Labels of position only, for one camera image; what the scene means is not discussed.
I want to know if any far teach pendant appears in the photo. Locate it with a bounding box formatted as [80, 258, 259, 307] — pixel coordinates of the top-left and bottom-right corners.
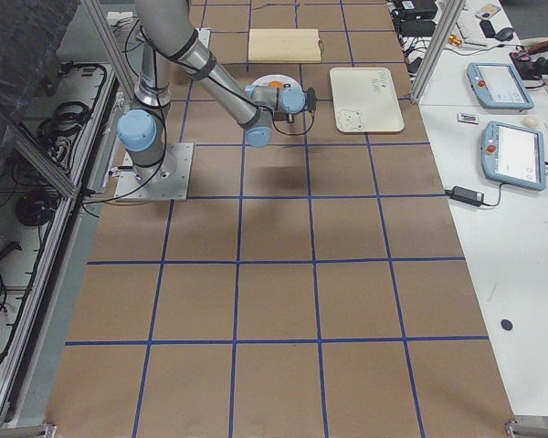
[467, 63, 534, 110]

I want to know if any aluminium frame post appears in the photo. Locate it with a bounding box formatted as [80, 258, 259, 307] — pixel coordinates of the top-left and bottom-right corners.
[409, 0, 466, 103]

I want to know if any teach pendant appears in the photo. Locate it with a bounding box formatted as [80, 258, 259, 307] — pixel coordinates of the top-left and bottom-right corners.
[480, 121, 546, 192]
[467, 63, 534, 110]

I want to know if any white keyboard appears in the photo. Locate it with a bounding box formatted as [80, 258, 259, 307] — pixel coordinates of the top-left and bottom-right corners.
[457, 12, 486, 45]

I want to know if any black computer mouse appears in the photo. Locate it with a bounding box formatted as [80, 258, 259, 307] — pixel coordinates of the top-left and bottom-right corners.
[494, 27, 515, 42]

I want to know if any gold cylinder tool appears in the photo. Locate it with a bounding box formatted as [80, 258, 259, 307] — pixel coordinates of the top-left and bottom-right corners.
[448, 34, 463, 47]

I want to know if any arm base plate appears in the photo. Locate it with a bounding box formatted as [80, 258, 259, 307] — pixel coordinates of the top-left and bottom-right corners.
[196, 27, 211, 47]
[114, 142, 195, 202]

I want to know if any small printed card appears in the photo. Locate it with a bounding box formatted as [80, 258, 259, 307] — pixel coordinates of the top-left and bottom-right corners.
[457, 112, 480, 125]

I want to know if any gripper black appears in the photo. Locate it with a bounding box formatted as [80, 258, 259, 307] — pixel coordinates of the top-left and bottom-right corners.
[305, 88, 317, 112]

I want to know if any small white ball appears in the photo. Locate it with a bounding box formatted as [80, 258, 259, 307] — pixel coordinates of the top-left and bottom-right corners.
[522, 116, 539, 129]

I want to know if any near teach pendant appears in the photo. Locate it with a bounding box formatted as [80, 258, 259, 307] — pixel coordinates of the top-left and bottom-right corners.
[480, 121, 546, 192]

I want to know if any black power adapter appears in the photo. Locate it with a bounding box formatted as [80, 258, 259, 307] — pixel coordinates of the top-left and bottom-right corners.
[445, 185, 484, 207]

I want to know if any cream bear tray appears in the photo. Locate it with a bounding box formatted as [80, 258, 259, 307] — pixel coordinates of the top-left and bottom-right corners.
[329, 68, 405, 133]

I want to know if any bamboo cutting board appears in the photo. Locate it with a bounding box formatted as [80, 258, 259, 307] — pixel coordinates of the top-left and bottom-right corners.
[248, 28, 321, 64]

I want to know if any black flat power brick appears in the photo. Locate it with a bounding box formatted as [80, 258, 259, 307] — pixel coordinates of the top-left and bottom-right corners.
[398, 20, 436, 37]

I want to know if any white round plate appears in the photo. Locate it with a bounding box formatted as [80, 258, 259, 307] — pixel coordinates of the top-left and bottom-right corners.
[252, 74, 302, 89]

